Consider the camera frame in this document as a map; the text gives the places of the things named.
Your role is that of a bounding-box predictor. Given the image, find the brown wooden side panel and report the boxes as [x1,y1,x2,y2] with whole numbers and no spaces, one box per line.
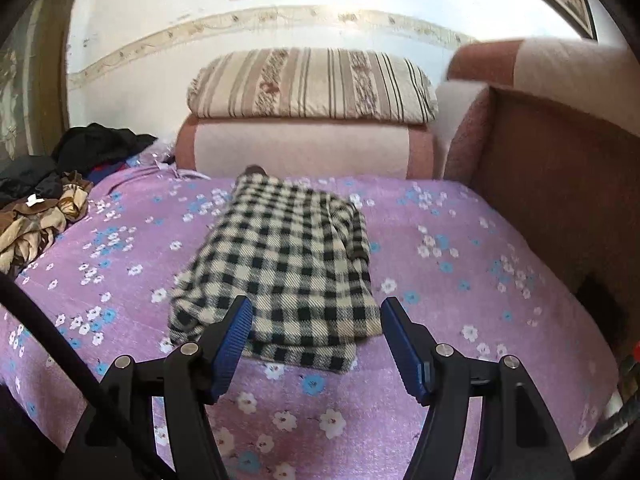
[471,88,639,358]

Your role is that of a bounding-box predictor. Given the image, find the purple floral bed sheet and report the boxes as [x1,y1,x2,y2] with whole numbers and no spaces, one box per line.
[16,167,617,479]

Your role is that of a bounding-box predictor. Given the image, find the black clothes pile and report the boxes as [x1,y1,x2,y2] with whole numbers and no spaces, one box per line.
[1,122,157,208]

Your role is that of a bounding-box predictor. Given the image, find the black beige checkered coat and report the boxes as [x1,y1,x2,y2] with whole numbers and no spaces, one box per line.
[168,166,382,373]

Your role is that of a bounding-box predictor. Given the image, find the brown beige patterned garment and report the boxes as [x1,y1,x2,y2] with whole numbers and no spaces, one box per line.
[0,171,93,276]

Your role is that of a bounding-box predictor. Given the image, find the striped beige pillow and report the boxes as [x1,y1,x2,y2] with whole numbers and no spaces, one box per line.
[186,48,438,125]

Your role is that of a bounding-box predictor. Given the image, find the ornate wooden wardrobe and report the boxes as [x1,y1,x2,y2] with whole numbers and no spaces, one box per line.
[1,0,75,166]

